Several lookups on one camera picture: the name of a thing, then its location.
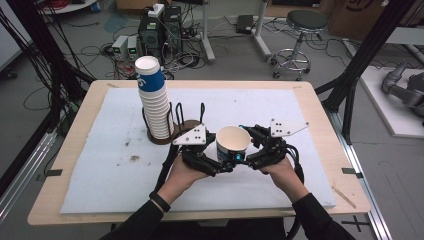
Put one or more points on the brown cardboard box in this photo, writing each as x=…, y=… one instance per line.
x=360, y=20

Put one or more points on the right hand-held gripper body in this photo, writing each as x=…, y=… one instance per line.
x=276, y=155

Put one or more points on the aluminium rail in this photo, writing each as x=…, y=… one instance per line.
x=363, y=186
x=26, y=166

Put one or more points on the blue and white paper cup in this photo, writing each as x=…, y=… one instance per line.
x=233, y=138

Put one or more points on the black box on floor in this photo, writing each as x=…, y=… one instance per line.
x=245, y=24

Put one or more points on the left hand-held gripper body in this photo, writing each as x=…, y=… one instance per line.
x=193, y=136

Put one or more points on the white power strip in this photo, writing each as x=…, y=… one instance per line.
x=156, y=10

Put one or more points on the person's left hand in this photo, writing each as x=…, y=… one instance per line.
x=181, y=181

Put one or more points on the brown tape strip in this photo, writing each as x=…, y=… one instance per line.
x=345, y=198

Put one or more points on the grey power supply box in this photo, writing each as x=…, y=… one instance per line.
x=120, y=46
x=132, y=45

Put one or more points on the person's right hand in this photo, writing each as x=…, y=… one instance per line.
x=288, y=180

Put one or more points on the black wristband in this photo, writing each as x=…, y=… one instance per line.
x=160, y=201

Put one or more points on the black round stool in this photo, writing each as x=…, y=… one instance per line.
x=305, y=20

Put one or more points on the white platform board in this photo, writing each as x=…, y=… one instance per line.
x=383, y=113

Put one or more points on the black computer tower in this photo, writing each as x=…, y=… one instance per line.
x=150, y=36
x=172, y=26

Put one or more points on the stack of white paper cups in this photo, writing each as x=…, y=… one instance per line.
x=156, y=110

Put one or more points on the white round table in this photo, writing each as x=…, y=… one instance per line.
x=70, y=6

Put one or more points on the white metal desk leg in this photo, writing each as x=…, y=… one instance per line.
x=261, y=33
x=206, y=40

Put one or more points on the white foam mat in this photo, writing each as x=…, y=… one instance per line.
x=116, y=186

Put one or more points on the black tape piece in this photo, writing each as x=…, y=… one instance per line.
x=54, y=172
x=350, y=171

